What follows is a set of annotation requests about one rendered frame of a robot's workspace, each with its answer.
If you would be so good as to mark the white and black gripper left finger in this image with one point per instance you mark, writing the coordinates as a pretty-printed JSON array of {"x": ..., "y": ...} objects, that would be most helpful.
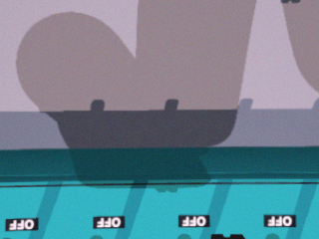
[{"x": 218, "y": 236}]

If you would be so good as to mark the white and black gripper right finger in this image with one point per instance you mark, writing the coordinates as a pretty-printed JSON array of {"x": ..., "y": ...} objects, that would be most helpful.
[{"x": 236, "y": 236}]

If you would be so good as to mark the teal switch panel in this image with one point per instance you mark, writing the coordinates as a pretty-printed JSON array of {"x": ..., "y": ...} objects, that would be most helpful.
[{"x": 269, "y": 192}]

